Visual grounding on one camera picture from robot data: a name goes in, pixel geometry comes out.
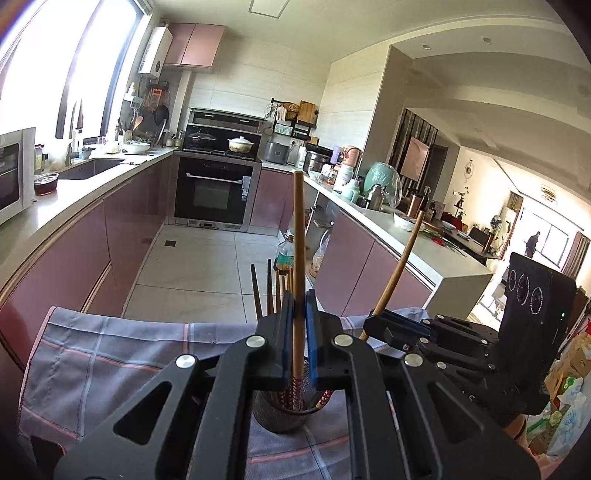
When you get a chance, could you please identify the steel range hood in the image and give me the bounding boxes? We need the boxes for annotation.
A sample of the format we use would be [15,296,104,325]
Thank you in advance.
[187,107,269,135]

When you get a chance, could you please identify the bunch of wooden chopsticks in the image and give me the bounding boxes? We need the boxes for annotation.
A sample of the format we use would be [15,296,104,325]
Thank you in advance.
[250,258,294,325]

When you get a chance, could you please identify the pile of shopping bags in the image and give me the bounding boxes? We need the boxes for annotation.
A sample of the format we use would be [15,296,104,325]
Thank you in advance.
[526,318,591,464]

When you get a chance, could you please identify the grey checked tablecloth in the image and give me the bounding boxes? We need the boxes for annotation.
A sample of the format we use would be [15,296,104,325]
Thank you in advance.
[18,305,431,480]

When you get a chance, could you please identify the kitchen sink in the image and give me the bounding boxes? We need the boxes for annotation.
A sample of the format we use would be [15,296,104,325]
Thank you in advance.
[57,158,126,181]

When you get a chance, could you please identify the black mesh utensil holder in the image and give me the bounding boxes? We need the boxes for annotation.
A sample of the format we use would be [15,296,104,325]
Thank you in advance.
[252,389,334,435]

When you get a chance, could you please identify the ceiling light panel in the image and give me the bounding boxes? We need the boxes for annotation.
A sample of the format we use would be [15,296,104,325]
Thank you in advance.
[249,0,292,14]

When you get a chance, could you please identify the silver rice cooker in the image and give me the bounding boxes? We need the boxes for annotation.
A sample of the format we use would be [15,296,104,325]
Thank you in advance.
[264,141,292,165]

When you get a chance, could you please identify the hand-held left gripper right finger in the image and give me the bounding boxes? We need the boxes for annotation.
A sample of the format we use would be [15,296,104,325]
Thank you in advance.
[305,288,541,480]

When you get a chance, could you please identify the black built-in oven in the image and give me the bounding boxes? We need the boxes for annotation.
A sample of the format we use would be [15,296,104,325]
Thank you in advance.
[173,154,262,232]

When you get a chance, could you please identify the clear plastic bag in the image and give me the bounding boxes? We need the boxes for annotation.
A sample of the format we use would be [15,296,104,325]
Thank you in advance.
[311,228,331,278]

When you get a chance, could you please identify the white countertop oven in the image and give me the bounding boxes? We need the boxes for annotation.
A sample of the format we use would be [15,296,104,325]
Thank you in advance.
[0,127,37,224]

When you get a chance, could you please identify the kitchen window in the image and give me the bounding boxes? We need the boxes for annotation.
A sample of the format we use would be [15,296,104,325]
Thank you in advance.
[0,0,145,151]

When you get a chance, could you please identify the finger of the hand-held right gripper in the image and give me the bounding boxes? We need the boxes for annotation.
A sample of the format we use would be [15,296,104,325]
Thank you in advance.
[382,308,502,345]
[361,315,498,385]

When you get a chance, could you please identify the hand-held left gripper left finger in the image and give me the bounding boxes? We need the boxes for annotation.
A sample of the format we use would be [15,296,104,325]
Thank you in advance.
[53,290,296,480]

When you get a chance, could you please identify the dark dining table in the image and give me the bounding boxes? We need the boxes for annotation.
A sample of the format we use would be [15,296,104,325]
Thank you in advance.
[438,220,509,265]

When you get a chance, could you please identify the black cooking pot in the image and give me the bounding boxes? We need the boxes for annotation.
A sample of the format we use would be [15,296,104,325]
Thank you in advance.
[184,130,218,151]

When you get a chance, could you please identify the long wooden chopstick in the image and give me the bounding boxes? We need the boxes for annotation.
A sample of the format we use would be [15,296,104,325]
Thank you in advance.
[291,170,306,412]
[315,211,426,411]

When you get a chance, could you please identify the white water heater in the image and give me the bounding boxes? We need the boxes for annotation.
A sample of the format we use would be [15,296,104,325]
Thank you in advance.
[138,26,174,79]

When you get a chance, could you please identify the pink kitchen base cabinets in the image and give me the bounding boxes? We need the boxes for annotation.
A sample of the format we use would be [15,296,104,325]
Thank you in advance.
[0,152,495,374]

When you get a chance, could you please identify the red glass bowl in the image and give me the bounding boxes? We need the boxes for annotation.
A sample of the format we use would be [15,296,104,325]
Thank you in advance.
[34,172,60,196]

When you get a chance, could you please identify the black wall rack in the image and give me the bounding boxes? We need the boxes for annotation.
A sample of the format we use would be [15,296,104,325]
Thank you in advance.
[268,98,320,142]

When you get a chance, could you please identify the pink wall cabinet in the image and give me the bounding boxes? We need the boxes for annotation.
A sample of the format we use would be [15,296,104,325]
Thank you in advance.
[164,23,227,75]

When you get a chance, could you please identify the plastic bottle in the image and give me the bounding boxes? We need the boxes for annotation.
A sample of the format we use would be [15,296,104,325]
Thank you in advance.
[275,233,296,274]

